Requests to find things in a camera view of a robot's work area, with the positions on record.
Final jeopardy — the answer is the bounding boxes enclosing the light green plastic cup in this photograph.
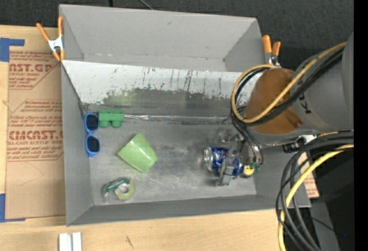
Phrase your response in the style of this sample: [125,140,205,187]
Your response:
[116,132,159,174]

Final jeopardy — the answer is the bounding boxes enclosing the brown cardboard board red print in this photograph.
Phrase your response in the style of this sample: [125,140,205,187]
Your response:
[0,24,67,222]

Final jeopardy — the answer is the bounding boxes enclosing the green tape dispenser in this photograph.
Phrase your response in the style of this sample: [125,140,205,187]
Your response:
[102,177,136,202]

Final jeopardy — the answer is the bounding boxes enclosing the crushed blue drink can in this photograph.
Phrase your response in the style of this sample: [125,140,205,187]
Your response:
[202,145,246,179]

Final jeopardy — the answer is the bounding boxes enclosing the blue sunglasses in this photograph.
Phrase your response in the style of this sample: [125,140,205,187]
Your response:
[83,112,101,158]

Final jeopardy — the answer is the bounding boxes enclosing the grey metal bin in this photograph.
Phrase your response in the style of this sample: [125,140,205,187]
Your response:
[58,3,312,227]

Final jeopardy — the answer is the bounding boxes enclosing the black cylinder on white bracket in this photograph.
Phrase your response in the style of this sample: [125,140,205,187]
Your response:
[282,134,318,154]

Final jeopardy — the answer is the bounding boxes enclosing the green toy brick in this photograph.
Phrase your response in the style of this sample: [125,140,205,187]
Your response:
[98,109,125,129]

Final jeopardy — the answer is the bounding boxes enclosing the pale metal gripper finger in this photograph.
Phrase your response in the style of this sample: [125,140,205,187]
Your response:
[223,165,236,185]
[218,154,232,186]

